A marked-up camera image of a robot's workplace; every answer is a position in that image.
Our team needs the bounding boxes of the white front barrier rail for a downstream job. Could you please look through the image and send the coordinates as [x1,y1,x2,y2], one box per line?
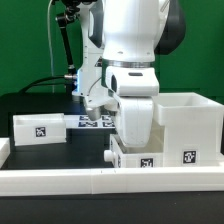
[0,166,224,196]

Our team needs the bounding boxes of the white left barrier rail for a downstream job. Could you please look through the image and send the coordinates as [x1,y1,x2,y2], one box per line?
[0,138,10,168]

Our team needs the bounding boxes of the white drawer cabinet frame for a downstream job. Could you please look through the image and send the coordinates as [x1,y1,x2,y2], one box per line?
[150,93,224,167]

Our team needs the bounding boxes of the white barrier rail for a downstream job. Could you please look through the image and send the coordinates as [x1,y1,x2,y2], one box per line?
[0,138,10,168]
[0,166,224,196]

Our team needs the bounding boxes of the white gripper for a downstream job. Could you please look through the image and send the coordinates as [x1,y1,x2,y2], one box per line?
[113,97,154,148]

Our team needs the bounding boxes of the white hanging cable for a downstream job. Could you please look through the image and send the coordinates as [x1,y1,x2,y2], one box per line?
[46,0,56,94]

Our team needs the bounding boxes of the white drawer box rear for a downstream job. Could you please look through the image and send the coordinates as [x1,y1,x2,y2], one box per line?
[13,113,66,146]

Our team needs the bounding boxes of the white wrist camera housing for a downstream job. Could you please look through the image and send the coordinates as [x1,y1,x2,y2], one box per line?
[84,66,159,120]

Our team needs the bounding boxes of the black camera stand pole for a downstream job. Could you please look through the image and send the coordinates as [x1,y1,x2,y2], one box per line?
[56,0,80,91]

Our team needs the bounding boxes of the marker sheet on table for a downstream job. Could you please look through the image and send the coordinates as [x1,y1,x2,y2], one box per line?
[64,115,114,129]

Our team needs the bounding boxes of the white drawer box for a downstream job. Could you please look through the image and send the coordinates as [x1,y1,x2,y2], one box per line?
[104,134,163,168]
[13,113,66,146]

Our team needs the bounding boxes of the black cable on table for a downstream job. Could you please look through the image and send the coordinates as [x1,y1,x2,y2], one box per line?
[18,75,75,94]

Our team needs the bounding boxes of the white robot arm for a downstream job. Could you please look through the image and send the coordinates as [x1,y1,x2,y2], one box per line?
[73,0,186,147]

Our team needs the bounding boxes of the white drawer box front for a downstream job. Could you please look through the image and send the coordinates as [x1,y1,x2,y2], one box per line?
[104,134,163,168]

